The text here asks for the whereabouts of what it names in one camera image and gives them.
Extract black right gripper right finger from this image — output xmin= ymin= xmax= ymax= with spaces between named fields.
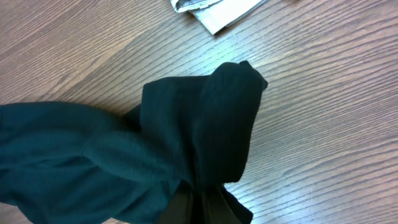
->
xmin=203 ymin=185 xmax=241 ymax=224

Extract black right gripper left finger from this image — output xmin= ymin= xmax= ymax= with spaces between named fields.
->
xmin=157 ymin=183 xmax=194 ymax=224

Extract black t-shirt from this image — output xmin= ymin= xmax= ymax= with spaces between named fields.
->
xmin=1 ymin=61 xmax=267 ymax=223

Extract folded beige shorts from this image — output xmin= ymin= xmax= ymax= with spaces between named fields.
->
xmin=170 ymin=0 xmax=266 ymax=35

